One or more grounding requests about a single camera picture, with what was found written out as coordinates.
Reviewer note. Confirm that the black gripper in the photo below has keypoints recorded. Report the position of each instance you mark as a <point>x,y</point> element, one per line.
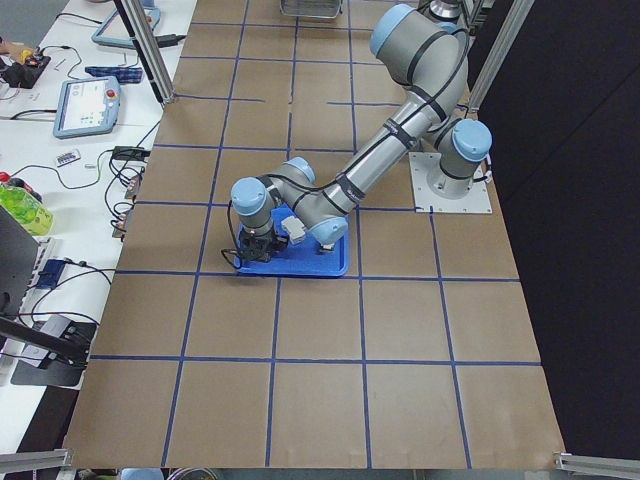
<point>265,243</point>

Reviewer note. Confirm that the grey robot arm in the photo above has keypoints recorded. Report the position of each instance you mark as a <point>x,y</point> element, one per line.
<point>427,59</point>

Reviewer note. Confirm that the blue plastic tray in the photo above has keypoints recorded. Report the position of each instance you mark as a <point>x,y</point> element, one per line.
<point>304,259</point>

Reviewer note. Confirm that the black power adapter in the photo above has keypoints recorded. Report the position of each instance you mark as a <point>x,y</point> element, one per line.
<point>130,153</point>

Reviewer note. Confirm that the blue plaid cloth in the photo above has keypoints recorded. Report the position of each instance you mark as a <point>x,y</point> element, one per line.
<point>123,75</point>

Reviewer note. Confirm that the near teach pendant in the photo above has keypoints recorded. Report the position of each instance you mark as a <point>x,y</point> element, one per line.
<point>87,107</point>

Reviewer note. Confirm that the black monitor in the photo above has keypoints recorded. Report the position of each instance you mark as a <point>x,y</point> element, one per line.
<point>18,257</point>

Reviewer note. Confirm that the green snack bag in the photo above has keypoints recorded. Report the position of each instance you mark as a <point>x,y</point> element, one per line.
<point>34,217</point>

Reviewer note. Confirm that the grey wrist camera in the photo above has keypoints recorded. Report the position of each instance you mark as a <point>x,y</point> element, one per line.
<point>294,229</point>

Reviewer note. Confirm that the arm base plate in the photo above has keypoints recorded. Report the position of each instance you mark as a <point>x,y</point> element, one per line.
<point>435,192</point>

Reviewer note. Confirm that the wire mesh shelf rack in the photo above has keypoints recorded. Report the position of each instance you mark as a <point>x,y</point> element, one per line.
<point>314,9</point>

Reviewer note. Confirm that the black aluminium frame post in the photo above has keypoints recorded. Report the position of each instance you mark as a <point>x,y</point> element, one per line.
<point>144,41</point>

